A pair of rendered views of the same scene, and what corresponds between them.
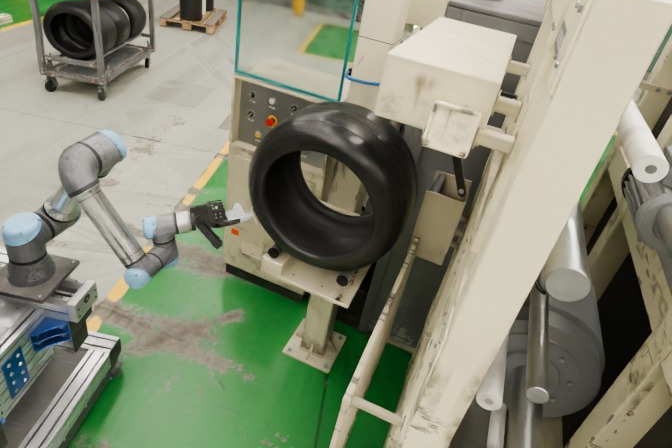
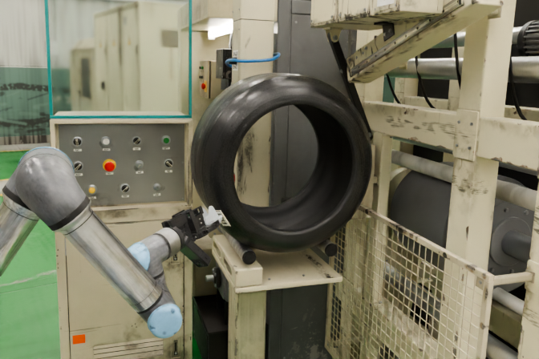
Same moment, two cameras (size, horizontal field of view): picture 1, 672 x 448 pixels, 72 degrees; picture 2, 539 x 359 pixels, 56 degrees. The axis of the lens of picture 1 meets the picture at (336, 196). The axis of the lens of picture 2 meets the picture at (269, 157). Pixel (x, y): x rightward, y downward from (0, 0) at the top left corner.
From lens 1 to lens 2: 1.13 m
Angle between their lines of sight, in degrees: 39
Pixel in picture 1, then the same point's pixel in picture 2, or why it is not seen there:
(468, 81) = not seen: outside the picture
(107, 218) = (116, 242)
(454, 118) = not seen: outside the picture
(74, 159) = (56, 168)
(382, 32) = (263, 11)
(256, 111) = (85, 161)
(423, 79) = not seen: outside the picture
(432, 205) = not seen: hidden behind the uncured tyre
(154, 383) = not seen: outside the picture
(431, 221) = not seen: hidden behind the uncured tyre
